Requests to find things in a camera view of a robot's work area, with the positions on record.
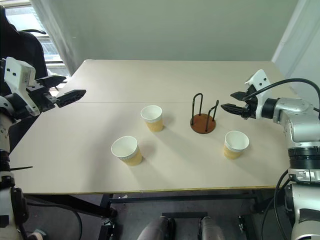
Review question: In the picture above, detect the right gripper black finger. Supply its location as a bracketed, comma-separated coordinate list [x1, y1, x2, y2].
[230, 91, 249, 101]
[220, 102, 245, 116]

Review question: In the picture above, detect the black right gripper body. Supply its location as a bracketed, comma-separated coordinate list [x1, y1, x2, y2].
[241, 84, 259, 121]

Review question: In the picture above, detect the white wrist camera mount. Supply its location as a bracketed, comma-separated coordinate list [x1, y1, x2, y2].
[3, 56, 41, 117]
[244, 69, 273, 120]

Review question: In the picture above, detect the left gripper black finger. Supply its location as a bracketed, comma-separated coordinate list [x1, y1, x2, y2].
[33, 75, 68, 89]
[55, 89, 87, 109]

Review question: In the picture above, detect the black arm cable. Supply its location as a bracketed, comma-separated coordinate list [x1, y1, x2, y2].
[23, 201, 83, 240]
[243, 78, 320, 113]

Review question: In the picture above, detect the white and tan paper cup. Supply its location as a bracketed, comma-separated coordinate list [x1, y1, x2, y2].
[223, 130, 250, 160]
[140, 105, 165, 133]
[110, 135, 143, 167]

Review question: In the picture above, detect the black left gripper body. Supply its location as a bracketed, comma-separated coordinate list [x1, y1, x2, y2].
[26, 84, 61, 113]

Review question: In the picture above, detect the black office chair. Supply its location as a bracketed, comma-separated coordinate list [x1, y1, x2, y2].
[0, 4, 50, 83]

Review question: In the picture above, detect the grey rounded robot leg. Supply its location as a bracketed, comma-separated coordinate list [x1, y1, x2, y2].
[199, 216, 226, 240]
[136, 216, 176, 240]

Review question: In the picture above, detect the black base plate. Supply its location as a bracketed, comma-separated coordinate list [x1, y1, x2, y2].
[161, 211, 209, 221]

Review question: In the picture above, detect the grey curtain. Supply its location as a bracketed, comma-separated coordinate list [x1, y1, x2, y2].
[29, 0, 87, 77]
[271, 0, 320, 101]

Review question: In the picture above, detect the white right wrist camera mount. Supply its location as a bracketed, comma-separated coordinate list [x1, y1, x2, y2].
[244, 69, 273, 120]

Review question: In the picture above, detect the black robot body cable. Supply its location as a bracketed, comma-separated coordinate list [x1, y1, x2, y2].
[259, 168, 294, 240]

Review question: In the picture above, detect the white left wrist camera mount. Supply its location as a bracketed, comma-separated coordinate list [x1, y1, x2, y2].
[3, 56, 41, 117]

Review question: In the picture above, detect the brown cup holder stand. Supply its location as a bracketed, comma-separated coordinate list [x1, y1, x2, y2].
[189, 92, 220, 135]

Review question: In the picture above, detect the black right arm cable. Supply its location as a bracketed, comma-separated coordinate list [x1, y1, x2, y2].
[243, 78, 320, 113]

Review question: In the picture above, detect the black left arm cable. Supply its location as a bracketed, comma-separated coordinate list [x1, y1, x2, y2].
[23, 201, 83, 240]

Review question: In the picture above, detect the black zip tie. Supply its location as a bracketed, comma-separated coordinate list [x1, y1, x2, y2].
[9, 165, 34, 172]

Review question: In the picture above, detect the window with blinds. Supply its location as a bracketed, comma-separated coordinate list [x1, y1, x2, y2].
[4, 4, 71, 78]

